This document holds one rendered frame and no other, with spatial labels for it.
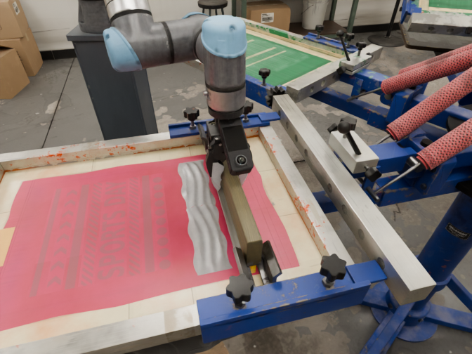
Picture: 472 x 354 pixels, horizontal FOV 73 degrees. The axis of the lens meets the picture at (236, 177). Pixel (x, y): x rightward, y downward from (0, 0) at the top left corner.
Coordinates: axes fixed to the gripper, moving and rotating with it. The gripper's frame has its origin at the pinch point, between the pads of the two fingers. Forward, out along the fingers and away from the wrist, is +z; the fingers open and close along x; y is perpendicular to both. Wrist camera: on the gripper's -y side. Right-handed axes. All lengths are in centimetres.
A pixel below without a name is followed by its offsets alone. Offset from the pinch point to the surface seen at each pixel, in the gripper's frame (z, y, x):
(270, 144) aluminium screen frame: 1.8, 16.0, -15.3
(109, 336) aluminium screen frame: 1.8, -27.6, 25.9
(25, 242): 5.3, -1.3, 45.4
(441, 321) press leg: 96, -11, -96
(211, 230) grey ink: 4.8, -7.7, 6.1
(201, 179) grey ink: 4.5, 9.0, 5.4
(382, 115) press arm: 8, 32, -63
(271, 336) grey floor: 101, 3, -19
